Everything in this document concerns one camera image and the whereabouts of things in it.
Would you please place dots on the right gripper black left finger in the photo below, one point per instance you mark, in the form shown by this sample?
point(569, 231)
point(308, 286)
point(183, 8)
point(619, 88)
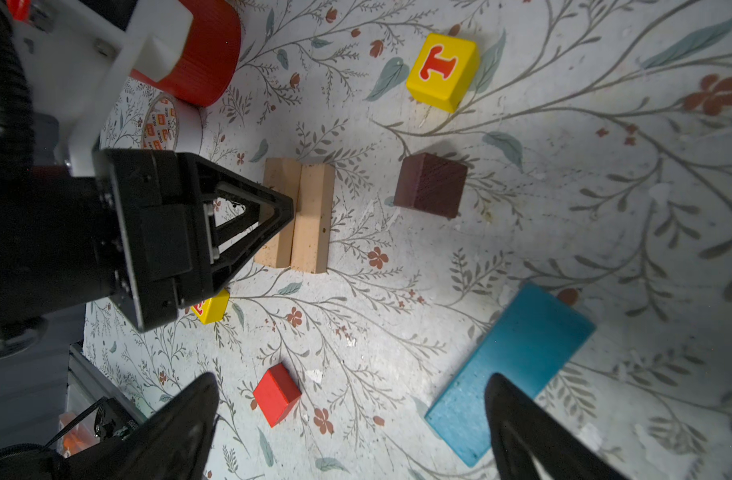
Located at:
point(172, 444)

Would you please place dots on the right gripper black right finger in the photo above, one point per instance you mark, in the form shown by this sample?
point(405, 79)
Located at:
point(523, 434)

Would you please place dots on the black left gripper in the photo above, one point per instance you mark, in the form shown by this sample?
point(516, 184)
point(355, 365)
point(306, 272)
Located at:
point(187, 226)

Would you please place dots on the teal wooden plank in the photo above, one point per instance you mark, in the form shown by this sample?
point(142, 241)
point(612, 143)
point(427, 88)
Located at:
point(535, 336)

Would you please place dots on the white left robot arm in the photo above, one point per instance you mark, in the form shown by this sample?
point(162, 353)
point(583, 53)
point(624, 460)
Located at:
point(63, 65)

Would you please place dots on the yellow letter E cube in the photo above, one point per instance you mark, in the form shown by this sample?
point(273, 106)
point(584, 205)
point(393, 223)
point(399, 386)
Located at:
point(212, 310)

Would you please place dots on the red wooden cube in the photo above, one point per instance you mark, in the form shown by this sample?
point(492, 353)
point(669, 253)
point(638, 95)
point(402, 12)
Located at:
point(276, 394)

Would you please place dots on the red pencil cup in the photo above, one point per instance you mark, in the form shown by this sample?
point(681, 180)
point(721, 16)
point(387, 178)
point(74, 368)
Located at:
point(210, 55)

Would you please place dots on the dark purple wooden cube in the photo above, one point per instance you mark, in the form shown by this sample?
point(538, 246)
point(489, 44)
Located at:
point(431, 184)

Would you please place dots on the yellow letter T cube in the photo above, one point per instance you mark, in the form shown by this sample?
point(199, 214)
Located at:
point(444, 71)

